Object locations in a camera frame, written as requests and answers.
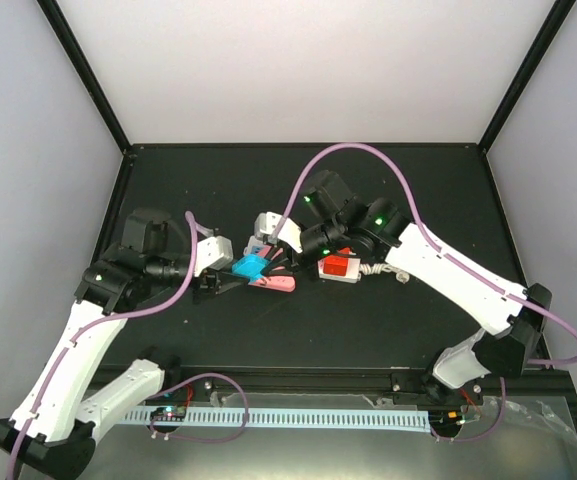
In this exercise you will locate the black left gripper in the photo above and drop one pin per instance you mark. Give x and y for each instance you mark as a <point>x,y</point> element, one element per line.
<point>208,285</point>

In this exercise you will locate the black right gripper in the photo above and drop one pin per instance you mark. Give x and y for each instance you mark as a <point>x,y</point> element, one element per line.
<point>285,258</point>

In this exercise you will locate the pink triangular socket adapter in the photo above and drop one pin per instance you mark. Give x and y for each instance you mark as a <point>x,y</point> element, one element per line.
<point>286,284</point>

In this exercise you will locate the blue square plug adapter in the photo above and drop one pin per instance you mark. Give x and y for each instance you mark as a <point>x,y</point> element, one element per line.
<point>250,266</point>

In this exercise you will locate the red cube socket adapter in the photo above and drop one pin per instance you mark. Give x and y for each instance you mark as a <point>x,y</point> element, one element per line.
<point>336,265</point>

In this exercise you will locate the white power strip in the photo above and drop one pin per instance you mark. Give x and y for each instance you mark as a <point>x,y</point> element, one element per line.
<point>354,271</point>

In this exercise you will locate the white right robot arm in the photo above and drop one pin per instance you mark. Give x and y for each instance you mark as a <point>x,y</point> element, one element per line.
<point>509,315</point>

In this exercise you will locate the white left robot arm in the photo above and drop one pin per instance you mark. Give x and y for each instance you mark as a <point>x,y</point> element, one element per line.
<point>56,428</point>

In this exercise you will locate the left controller circuit board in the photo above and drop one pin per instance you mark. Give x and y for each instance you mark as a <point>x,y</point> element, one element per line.
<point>168,414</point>

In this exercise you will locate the controller circuit board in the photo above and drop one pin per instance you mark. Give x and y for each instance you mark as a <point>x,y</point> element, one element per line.
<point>168,414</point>
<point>446,418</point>

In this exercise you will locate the right controller circuit board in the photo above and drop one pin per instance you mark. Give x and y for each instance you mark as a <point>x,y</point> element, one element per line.
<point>446,418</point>

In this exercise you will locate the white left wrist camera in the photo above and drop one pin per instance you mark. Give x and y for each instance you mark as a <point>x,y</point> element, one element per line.
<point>213,253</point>

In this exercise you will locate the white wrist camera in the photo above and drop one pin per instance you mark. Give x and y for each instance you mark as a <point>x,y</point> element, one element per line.
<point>213,253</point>
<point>273,228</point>

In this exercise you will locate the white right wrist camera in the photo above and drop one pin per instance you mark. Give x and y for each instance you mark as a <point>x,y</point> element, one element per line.
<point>273,228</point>

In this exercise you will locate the light blue slotted cable duct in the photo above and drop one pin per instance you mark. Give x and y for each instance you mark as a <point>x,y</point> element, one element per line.
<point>283,418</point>

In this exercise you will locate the black front mounting rail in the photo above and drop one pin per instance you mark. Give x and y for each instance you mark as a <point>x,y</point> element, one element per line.
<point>534,382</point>

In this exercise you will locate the black left frame post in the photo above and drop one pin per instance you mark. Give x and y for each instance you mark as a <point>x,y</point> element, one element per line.
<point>53,13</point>

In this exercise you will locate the black frame post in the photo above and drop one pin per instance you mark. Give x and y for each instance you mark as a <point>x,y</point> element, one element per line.
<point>540,45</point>
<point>53,13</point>

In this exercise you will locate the black right frame post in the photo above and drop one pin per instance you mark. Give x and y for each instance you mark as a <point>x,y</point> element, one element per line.
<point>540,45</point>

